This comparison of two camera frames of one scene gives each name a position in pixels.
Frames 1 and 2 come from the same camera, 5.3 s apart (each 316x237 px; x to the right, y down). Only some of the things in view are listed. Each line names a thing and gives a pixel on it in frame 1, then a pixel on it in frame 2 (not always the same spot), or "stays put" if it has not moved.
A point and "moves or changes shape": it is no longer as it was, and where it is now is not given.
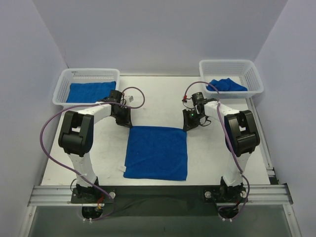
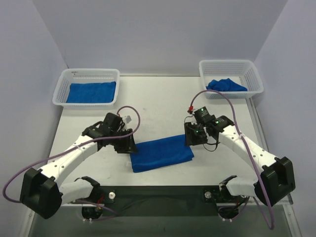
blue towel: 87,92 stays put
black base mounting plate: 177,201 stays put
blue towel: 156,153 moves or changes shape
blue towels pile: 225,85 stays put
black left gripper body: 124,119 → 127,142
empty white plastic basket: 84,86 stays put
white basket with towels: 233,78 stays put
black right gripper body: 188,122 → 193,136
